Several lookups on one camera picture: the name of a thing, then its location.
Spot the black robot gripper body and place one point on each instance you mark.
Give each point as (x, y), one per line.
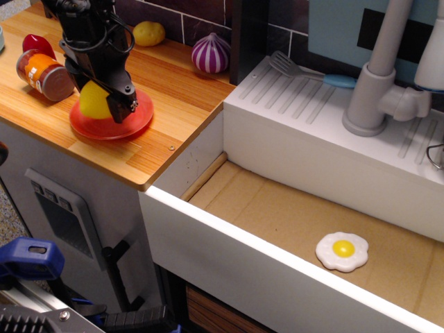
(100, 55)

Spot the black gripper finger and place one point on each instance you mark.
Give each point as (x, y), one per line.
(120, 106)

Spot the yellow toy lemon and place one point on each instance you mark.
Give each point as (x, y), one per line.
(93, 101)

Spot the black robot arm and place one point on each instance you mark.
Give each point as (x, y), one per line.
(91, 14)

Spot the red plastic plate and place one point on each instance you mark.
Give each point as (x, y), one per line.
(107, 129)

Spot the yellow toy potato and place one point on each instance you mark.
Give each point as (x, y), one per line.
(149, 33)

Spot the orange labelled tin can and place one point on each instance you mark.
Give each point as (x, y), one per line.
(44, 74)

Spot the red toy pepper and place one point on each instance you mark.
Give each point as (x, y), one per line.
(36, 42)

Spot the purple striped toy onion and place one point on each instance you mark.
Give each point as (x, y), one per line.
(211, 54)

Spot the grey toy oven door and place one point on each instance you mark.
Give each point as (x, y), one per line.
(91, 269)

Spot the white toy sink unit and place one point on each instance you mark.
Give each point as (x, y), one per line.
(290, 130)

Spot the blue clamp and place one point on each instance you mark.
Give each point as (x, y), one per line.
(31, 259)

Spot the white toy drawer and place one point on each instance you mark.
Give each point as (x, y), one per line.
(250, 242)

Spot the grey toy faucet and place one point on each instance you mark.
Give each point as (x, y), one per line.
(376, 95)

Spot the white toy fried egg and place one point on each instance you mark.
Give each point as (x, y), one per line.
(342, 251)

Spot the white bottle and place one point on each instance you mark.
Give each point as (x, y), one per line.
(429, 74)

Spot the metal whisk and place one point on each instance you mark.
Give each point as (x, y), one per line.
(434, 154)

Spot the grey spatula blue handle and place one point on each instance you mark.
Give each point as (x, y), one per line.
(282, 63)

